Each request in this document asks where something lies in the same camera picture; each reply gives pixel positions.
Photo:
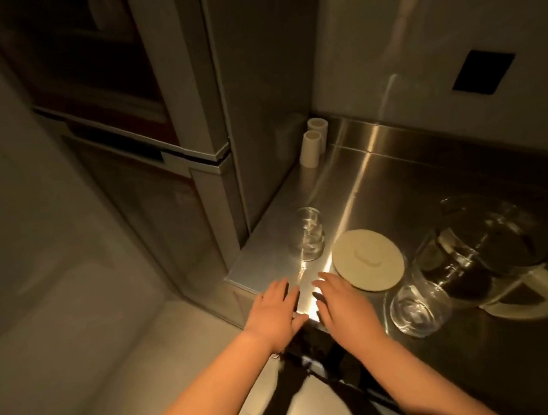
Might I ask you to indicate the person's right forearm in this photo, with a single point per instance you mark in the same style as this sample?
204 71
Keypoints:
425 385

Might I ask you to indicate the person's left hand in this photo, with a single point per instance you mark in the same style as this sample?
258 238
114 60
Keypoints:
273 319

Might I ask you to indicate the tall clear drinking glass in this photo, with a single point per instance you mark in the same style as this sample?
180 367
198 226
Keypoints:
310 235

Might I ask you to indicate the glass kettle with cream base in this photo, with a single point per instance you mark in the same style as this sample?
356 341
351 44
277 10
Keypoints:
483 249

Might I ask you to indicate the black wall socket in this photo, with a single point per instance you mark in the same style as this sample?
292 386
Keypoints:
484 72

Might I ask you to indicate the white paper roll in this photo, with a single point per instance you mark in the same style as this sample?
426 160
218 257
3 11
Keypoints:
321 127
310 150

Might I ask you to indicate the cream round kettle lid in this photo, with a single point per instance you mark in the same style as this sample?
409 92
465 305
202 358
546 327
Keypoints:
367 260

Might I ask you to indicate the person's left forearm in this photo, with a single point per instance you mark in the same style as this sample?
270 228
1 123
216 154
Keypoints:
194 413

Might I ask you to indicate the short clear drinking glass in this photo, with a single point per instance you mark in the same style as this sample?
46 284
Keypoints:
419 311

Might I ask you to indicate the person's right hand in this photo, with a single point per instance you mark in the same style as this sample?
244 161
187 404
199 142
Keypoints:
349 315

